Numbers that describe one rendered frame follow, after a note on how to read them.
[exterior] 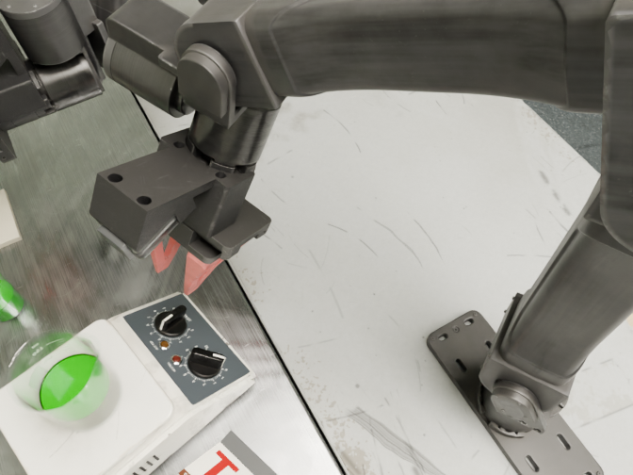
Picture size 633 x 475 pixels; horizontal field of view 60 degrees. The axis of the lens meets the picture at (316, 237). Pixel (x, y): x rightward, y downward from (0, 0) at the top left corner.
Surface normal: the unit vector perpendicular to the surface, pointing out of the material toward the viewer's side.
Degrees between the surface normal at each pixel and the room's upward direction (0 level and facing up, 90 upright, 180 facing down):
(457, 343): 0
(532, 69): 97
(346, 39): 85
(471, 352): 0
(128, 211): 61
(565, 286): 90
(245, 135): 77
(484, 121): 0
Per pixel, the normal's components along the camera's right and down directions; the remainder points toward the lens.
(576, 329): -0.45, 0.76
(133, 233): -0.46, 0.38
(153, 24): 0.18, -0.43
